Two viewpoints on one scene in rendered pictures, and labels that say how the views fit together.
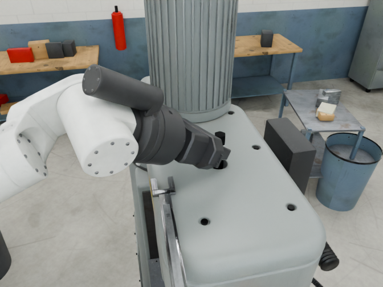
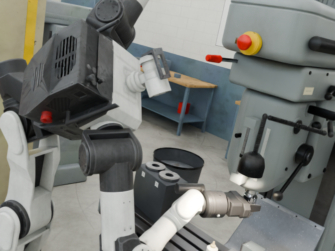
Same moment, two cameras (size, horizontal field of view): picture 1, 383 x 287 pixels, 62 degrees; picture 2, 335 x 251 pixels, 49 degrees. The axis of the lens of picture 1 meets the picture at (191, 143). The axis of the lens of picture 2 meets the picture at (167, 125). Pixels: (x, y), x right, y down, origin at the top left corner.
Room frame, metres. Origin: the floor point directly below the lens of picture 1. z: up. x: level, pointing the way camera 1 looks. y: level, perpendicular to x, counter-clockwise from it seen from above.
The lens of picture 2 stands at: (-0.46, -0.80, 1.78)
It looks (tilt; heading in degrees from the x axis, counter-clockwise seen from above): 16 degrees down; 54
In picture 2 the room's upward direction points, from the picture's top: 11 degrees clockwise
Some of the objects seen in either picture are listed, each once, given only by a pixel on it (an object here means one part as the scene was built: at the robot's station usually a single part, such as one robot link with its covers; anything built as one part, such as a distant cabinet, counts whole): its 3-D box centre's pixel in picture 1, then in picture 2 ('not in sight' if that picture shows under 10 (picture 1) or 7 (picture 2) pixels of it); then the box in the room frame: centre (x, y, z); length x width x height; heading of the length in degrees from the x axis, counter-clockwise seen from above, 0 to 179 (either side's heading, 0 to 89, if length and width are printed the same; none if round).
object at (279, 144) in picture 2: not in sight; (266, 139); (0.48, -0.05, 1.47); 0.21 x 0.19 x 0.32; 102
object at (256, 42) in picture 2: not in sight; (250, 43); (0.25, -0.10, 1.76); 0.06 x 0.02 x 0.06; 102
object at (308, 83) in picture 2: not in sight; (290, 76); (0.52, -0.04, 1.68); 0.34 x 0.24 x 0.10; 12
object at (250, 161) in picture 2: not in sight; (252, 162); (0.32, -0.15, 1.44); 0.07 x 0.07 x 0.06
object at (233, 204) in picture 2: not in sight; (225, 204); (0.39, -0.03, 1.23); 0.13 x 0.12 x 0.10; 77
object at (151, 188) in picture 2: not in sight; (158, 190); (0.42, 0.40, 1.06); 0.22 x 0.12 x 0.20; 95
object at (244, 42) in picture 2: not in sight; (245, 42); (0.23, -0.10, 1.76); 0.04 x 0.03 x 0.04; 102
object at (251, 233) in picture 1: (214, 188); (297, 34); (0.49, -0.05, 1.81); 0.47 x 0.26 x 0.16; 12
